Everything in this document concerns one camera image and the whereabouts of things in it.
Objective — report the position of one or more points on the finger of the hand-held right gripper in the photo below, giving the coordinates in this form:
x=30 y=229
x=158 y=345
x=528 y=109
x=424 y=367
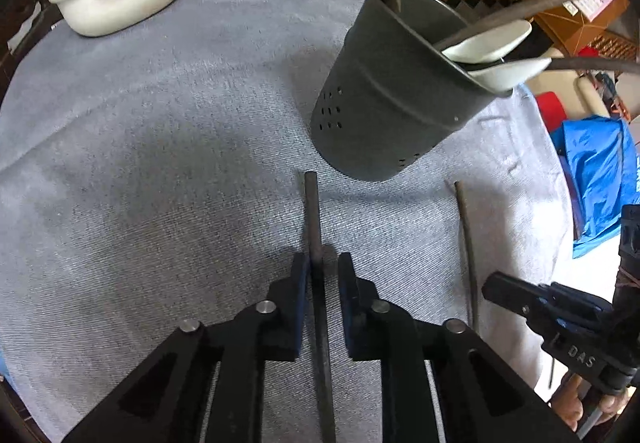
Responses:
x=585 y=363
x=550 y=303

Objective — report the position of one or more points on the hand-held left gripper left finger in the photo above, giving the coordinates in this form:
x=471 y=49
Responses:
x=298 y=308

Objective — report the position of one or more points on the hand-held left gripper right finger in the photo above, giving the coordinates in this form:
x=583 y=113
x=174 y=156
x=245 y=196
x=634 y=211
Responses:
x=350 y=313

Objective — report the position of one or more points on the dark grey utensil holder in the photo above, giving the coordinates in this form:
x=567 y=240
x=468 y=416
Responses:
x=390 y=98

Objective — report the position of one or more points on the white ceramic spoon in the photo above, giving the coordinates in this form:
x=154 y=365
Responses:
x=510 y=73
x=487 y=45

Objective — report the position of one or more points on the person's right hand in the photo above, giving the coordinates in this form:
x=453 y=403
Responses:
x=567 y=405

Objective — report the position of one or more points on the blue plastic bag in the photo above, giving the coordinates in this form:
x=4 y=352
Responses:
x=600 y=173

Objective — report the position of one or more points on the cream armchair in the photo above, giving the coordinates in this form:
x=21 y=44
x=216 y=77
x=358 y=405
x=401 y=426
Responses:
x=575 y=95

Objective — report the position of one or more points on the grey tablecloth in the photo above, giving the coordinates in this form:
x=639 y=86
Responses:
x=175 y=148

